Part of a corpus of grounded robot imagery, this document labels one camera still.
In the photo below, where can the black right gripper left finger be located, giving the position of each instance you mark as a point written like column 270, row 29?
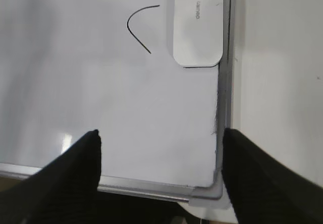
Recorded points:
column 62, row 192

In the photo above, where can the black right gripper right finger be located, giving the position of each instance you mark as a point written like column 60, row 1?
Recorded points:
column 262, row 190

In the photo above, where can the white board eraser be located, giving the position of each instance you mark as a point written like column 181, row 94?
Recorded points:
column 198, row 33

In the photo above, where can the white board with aluminium frame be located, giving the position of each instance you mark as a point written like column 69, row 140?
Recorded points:
column 72, row 66

